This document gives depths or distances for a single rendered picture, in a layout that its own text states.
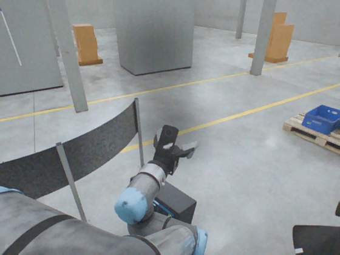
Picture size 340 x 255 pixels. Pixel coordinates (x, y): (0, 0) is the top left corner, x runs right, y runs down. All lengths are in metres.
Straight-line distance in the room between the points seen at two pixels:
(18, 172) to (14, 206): 1.58
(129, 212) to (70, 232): 0.30
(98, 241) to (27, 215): 0.08
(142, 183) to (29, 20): 5.53
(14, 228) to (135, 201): 0.31
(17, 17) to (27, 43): 0.50
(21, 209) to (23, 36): 5.72
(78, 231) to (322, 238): 1.03
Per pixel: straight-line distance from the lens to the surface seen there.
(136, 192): 0.53
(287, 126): 4.03
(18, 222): 0.26
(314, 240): 1.16
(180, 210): 0.77
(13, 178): 1.88
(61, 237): 0.23
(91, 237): 0.23
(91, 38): 8.14
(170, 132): 0.61
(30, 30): 5.92
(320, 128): 3.95
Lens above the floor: 1.86
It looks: 31 degrees down
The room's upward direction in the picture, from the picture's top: straight up
